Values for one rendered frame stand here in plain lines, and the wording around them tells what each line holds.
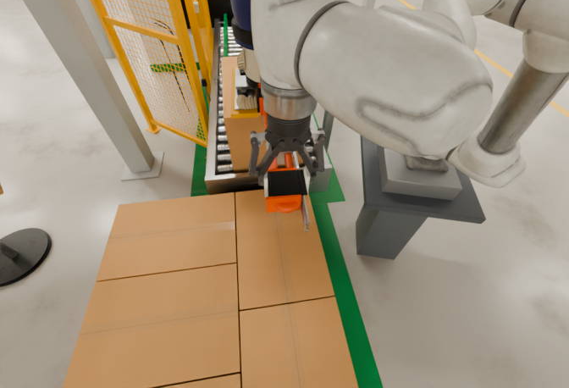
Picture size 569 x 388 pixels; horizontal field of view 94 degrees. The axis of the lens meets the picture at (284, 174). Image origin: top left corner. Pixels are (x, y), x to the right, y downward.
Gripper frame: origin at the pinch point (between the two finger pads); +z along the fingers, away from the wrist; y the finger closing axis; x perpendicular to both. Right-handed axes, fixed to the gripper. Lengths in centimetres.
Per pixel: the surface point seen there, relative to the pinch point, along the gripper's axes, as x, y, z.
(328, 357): 25, -15, 70
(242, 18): -51, 8, -16
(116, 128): -121, 107, 77
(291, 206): 5.9, -0.6, -0.1
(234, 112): -43.5, 13.8, 11.7
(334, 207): -74, -47, 125
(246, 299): 3, 15, 70
